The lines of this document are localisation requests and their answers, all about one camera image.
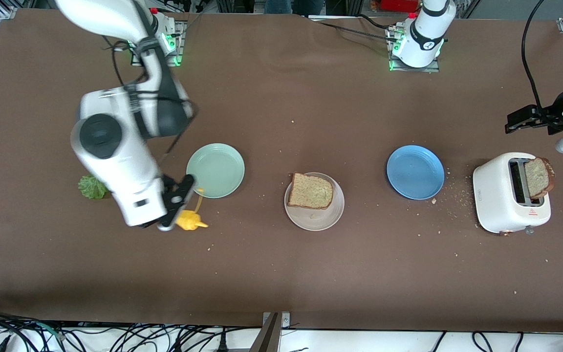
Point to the person in blue jeans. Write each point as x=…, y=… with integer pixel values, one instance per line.
x=293, y=6

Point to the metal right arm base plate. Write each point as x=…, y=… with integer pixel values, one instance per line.
x=181, y=46

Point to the red box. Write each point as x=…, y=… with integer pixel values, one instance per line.
x=399, y=5

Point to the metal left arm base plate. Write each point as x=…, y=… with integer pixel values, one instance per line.
x=430, y=69

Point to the pale green plate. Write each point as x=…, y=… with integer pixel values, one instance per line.
x=218, y=168

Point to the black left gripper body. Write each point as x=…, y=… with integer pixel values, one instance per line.
x=558, y=110

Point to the brown bread slice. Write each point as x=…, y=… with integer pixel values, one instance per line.
x=311, y=191
x=538, y=177

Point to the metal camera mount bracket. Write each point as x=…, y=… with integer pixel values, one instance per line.
x=284, y=320

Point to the blue plate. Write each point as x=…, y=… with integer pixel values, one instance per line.
x=415, y=172

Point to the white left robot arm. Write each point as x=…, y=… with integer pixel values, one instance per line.
x=425, y=39

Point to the green lettuce leaf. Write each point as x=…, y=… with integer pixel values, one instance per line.
x=91, y=188

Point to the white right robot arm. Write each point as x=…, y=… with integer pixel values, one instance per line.
x=115, y=166

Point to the white toaster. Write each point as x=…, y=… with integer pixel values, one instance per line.
x=496, y=200

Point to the yellow mustard squeeze bottle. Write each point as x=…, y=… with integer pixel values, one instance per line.
x=191, y=221

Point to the beige plate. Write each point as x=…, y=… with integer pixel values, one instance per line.
x=315, y=220

